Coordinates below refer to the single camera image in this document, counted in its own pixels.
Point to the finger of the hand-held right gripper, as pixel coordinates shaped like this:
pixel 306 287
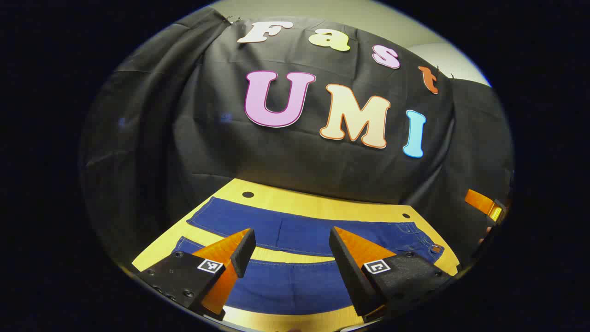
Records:
pixel 479 201

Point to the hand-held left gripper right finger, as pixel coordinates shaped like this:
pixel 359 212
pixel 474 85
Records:
pixel 348 272

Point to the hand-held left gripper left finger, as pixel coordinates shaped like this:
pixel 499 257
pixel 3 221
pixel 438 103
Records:
pixel 244 251

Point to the blue denim jeans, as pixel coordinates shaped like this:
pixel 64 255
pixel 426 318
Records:
pixel 295 230

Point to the black backdrop cloth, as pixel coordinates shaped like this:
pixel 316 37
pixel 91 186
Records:
pixel 299 161

